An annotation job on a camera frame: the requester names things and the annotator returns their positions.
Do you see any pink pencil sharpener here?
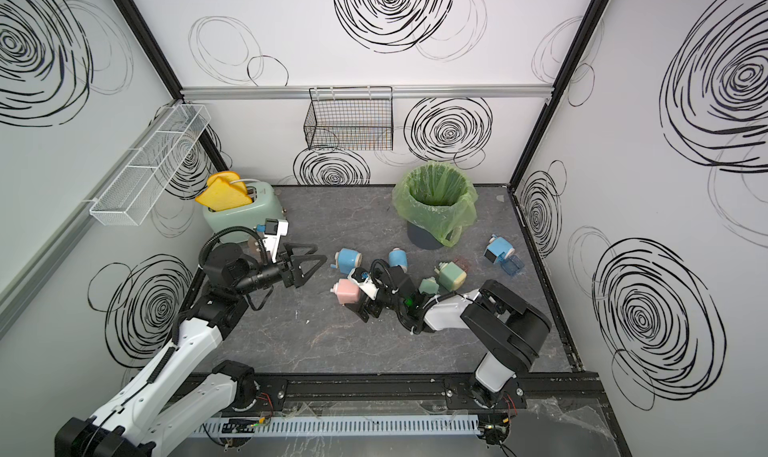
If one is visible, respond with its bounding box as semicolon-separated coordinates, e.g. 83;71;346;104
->
331;278;361;305

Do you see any green sharpener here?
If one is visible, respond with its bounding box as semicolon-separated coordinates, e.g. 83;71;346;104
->
434;262;467;292
418;277;439;296

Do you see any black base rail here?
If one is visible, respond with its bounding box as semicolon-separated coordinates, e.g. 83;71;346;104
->
224;372;605;416

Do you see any green sharpener bottom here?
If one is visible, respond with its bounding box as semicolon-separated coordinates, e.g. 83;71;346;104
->
418;277;439;296

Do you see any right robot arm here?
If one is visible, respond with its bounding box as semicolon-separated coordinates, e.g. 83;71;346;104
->
345;260;551;408

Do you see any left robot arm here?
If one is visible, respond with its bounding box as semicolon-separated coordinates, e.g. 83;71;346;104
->
54;220;327;456

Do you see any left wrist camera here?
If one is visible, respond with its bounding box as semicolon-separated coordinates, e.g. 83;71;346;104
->
256;218;289;262

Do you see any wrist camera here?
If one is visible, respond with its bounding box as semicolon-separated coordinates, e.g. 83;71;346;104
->
256;218;289;262
348;267;379;300

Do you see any blue sharpener tray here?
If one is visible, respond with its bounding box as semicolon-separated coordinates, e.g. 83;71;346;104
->
500;255;525;277

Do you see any grey slotted cable duct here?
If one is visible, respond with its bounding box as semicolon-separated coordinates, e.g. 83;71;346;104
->
190;415;481;440

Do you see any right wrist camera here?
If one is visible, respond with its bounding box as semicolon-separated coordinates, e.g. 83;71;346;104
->
348;267;379;300

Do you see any bin with green bag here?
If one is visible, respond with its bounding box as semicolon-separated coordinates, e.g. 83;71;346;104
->
392;161;478;247

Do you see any blue sharpener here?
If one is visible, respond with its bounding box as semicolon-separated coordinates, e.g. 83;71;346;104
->
484;234;515;265
388;247;408;272
330;248;362;276

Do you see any white wire shelf basket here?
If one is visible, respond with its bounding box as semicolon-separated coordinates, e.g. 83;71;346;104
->
89;103;210;226

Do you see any yellow toy toast slice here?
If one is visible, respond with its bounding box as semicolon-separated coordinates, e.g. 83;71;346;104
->
195;171;253;212

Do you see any mint green toaster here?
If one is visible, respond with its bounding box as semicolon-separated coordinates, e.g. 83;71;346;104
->
201;179;287;232

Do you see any black wire basket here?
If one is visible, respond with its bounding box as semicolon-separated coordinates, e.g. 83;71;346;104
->
303;86;394;151

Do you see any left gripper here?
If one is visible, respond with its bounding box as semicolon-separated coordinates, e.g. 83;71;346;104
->
234;243;325;300

